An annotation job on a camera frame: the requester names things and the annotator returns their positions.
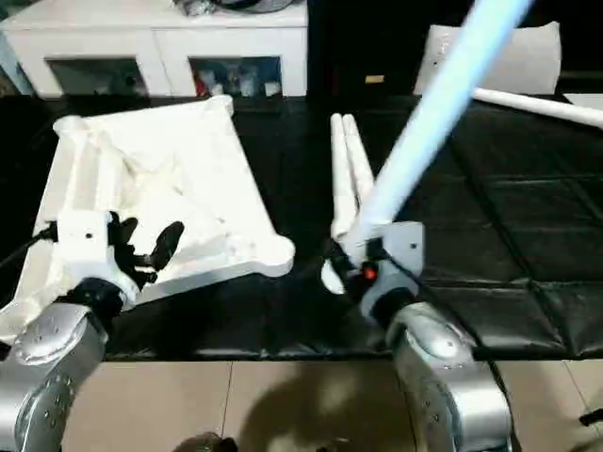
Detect black left camera cable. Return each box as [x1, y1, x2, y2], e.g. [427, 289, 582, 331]
[0, 224, 60, 266]

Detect white plastic table leg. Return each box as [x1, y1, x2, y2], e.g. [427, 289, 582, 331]
[329, 112, 360, 241]
[470, 87, 603, 132]
[342, 112, 378, 222]
[322, 0, 541, 296]

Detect dark rounded robot foot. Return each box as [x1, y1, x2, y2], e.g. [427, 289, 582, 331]
[171, 435, 239, 452]

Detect white plastic table top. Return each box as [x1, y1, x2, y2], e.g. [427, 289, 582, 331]
[0, 93, 297, 349]

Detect black quilted mat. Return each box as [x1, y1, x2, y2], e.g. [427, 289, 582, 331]
[0, 93, 603, 363]

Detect round grey dish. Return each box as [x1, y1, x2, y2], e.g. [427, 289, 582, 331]
[220, 0, 297, 13]

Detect white sideboard with glass doors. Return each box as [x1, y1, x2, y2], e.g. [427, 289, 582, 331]
[0, 0, 310, 100]

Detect pale panel with holes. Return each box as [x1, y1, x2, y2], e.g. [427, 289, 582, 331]
[414, 21, 564, 95]

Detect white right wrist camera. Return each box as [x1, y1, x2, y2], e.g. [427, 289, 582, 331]
[381, 220, 428, 279]

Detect black cabinet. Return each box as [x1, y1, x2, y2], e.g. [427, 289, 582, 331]
[305, 0, 603, 103]

